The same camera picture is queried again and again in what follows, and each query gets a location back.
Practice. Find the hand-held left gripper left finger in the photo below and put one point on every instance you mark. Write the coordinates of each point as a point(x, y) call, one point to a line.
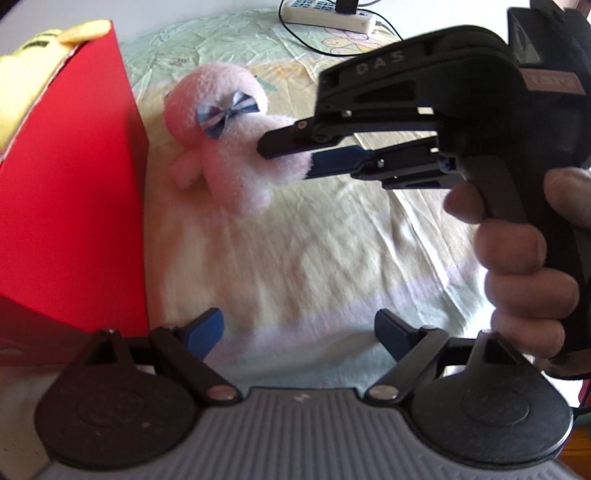
point(205, 332)

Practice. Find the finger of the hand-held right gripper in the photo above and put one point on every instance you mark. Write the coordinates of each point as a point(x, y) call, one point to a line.
point(286, 141)
point(337, 161)

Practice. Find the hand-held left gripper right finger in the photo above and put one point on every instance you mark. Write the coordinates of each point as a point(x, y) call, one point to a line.
point(390, 332)

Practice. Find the small white plush bunny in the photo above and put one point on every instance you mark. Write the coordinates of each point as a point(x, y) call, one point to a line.
point(221, 147)

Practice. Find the red cardboard box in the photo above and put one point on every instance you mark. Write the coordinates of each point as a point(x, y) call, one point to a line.
point(78, 207)

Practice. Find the yellow plush bear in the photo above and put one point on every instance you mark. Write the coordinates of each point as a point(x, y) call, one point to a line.
point(27, 78)

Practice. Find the person's right hand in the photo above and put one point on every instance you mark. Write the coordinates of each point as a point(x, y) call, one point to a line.
point(521, 290)

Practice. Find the cartoon printed bed sheet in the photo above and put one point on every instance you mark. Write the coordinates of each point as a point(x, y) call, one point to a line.
point(300, 258)

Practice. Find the white power strip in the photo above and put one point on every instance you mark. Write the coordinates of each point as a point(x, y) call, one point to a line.
point(314, 14)

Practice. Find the black charger adapter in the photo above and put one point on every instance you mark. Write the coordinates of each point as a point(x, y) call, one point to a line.
point(346, 5)

